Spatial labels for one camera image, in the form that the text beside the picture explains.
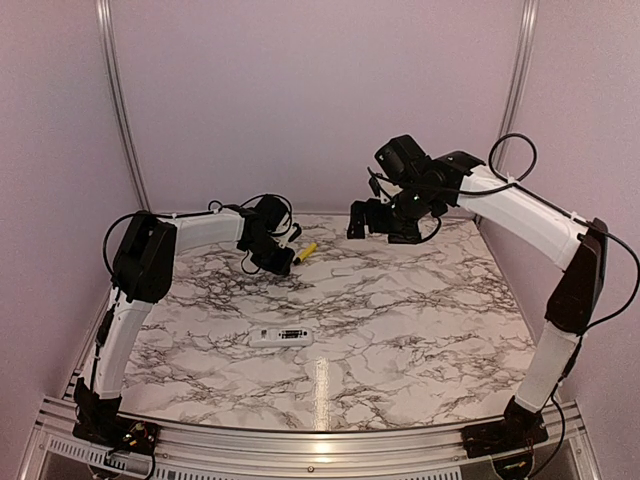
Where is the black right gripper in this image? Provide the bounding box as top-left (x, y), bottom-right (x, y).
top-left (348, 182), bottom-right (443, 243)

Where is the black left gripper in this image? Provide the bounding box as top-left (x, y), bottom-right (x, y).
top-left (244, 234), bottom-right (295, 275)

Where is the yellow handled screwdriver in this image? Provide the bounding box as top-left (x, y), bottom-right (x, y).
top-left (293, 242), bottom-right (318, 265)

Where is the white remote control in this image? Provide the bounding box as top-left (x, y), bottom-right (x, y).
top-left (249, 327), bottom-right (314, 348)

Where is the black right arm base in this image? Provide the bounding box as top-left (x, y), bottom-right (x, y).
top-left (461, 415), bottom-right (549, 458)

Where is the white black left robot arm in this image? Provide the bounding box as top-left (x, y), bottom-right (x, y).
top-left (74, 194), bottom-right (295, 445)

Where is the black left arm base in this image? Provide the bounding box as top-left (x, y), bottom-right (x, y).
top-left (72, 416), bottom-right (160, 455)

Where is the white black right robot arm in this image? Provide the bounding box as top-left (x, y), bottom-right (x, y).
top-left (347, 135), bottom-right (607, 448)

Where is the battery in remote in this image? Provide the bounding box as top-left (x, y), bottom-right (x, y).
top-left (279, 329), bottom-right (307, 339)

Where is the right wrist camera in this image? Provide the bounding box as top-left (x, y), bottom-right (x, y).
top-left (367, 168), bottom-right (390, 204)

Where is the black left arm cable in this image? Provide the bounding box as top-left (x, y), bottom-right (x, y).
top-left (102, 193), bottom-right (296, 281)

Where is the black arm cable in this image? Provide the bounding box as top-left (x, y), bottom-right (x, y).
top-left (102, 193), bottom-right (296, 281)
top-left (369, 132), bottom-right (640, 331)

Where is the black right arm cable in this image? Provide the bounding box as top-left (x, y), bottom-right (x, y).
top-left (369, 132), bottom-right (640, 331)

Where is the right aluminium corner post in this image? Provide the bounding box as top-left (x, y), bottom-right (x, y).
top-left (497, 0), bottom-right (539, 146)

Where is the aluminium corner post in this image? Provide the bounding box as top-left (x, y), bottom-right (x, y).
top-left (95, 0), bottom-right (151, 210)
top-left (497, 0), bottom-right (539, 146)

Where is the left aluminium corner post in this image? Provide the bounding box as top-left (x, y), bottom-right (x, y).
top-left (95, 0), bottom-right (151, 210)

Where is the aluminium table front rail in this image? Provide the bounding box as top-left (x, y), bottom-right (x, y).
top-left (29, 399), bottom-right (601, 480)

